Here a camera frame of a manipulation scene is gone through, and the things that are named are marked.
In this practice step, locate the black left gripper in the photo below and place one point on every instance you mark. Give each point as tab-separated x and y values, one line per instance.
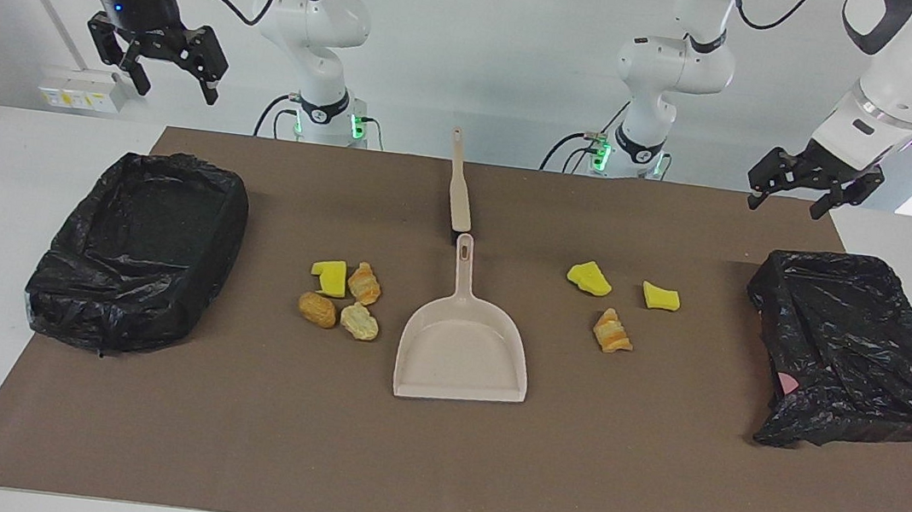
826	174

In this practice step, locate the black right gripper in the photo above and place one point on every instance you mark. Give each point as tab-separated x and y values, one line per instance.
145	10

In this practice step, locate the small yellow sponge piece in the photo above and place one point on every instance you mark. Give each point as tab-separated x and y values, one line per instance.
661	296

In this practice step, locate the large yellow sponge piece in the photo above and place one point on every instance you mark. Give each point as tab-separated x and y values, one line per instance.
589	278

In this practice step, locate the pale striped croissant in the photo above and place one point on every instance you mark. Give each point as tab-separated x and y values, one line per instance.
612	331

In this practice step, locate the notched yellow sponge piece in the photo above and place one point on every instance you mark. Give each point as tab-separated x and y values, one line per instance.
333	281

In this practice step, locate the brown bread roll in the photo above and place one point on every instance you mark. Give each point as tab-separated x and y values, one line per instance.
318	310

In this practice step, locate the orange striped croissant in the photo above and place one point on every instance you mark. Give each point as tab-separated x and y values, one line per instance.
364	284

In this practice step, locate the pale bread chunk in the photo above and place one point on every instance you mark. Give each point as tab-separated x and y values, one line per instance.
360	322

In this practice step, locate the beige brush black bristles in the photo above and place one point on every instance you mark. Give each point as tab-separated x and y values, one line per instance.
459	205

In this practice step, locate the beige plastic dustpan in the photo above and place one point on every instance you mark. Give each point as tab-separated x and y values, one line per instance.
462	351

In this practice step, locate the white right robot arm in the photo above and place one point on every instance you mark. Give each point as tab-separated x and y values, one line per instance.
320	17

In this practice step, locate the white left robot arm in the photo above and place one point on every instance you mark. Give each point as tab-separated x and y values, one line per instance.
675	66

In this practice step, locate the pink bin crumpled black bag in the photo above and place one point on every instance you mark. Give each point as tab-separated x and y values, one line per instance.
850	335

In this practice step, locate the bin with black bag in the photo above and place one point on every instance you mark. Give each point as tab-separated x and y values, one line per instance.
138	254

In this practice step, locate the brown table mat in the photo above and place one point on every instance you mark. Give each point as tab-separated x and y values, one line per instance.
433	459

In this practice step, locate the white wall socket strip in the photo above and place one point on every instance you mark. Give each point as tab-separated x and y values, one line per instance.
80	91

